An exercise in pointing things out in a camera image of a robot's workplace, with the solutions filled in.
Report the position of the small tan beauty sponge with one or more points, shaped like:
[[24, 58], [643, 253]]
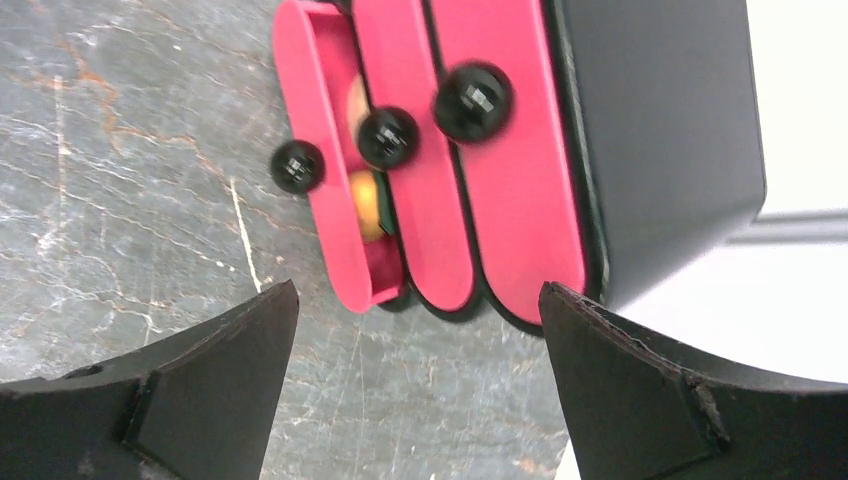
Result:
[[366, 199]]

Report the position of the large beige powder puff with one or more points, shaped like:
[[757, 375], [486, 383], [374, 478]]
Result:
[[357, 106]]

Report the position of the black pink drawer organizer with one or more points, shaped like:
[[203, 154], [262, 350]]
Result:
[[602, 145]]

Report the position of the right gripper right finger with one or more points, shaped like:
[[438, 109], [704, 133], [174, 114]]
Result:
[[641, 405]]

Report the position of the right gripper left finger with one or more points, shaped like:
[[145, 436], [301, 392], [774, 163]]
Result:
[[199, 404]]

